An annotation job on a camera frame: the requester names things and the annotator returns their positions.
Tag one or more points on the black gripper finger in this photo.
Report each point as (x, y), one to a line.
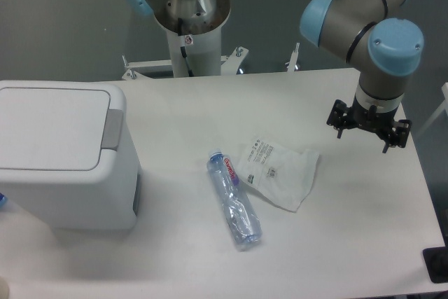
(396, 134)
(340, 117)

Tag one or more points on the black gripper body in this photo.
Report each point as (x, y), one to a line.
(371, 114)

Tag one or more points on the white push-lid trash can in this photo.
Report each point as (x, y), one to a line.
(67, 155)

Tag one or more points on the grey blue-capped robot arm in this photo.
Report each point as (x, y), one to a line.
(386, 51)

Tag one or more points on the white printed plastic bag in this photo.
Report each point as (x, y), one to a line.
(281, 175)

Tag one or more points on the black clamp at table edge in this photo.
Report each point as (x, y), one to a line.
(436, 264)

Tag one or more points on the crushed clear plastic bottle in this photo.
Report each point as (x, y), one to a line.
(238, 211)

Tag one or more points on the blue-capped bottle at left edge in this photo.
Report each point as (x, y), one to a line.
(3, 200)

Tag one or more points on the white frame at right edge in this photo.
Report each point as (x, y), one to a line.
(441, 109)

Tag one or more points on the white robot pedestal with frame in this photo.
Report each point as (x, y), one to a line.
(193, 30)

